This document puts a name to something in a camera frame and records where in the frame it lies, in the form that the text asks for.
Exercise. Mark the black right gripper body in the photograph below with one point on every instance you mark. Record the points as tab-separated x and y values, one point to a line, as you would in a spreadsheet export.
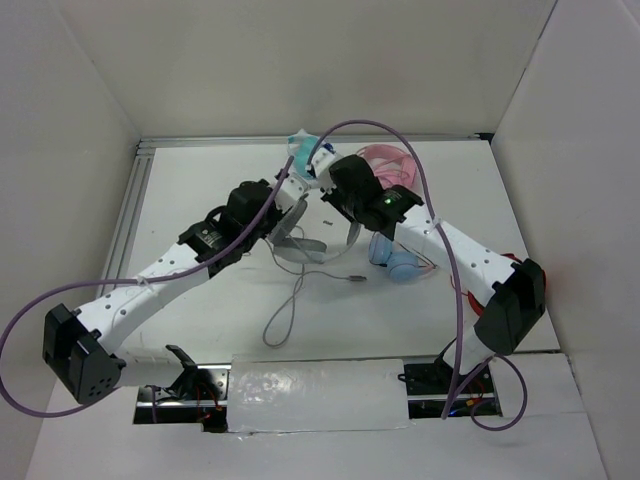
345	203

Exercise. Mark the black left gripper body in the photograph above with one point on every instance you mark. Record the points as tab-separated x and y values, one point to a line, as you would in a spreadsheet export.
272	216

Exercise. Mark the white grey headphones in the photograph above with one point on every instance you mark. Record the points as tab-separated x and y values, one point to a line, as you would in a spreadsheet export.
297	249

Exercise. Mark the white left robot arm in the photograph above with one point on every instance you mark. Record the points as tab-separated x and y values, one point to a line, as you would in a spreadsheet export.
79	345

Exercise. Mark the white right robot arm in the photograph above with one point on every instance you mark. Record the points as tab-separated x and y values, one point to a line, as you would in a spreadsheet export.
511	293

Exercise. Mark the pink headphones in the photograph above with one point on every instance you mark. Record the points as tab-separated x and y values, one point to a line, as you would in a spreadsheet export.
391	165

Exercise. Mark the teal headphones in plastic bag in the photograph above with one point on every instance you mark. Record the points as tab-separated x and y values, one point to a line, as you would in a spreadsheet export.
300	146

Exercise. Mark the light blue headphones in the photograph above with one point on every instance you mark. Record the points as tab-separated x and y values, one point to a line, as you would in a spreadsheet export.
401	267

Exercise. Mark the white taped cover sheet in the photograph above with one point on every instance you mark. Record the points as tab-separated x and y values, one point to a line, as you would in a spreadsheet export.
316	396

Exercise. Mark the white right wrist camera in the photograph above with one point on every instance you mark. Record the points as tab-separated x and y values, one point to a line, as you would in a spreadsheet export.
319	169

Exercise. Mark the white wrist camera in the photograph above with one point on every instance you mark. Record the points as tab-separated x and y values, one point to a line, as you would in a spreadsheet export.
292	190
319	169

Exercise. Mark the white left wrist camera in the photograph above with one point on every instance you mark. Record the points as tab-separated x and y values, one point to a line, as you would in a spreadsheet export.
292	190

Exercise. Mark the aluminium frame rail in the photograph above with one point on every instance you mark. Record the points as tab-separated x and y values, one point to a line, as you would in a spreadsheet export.
179	182

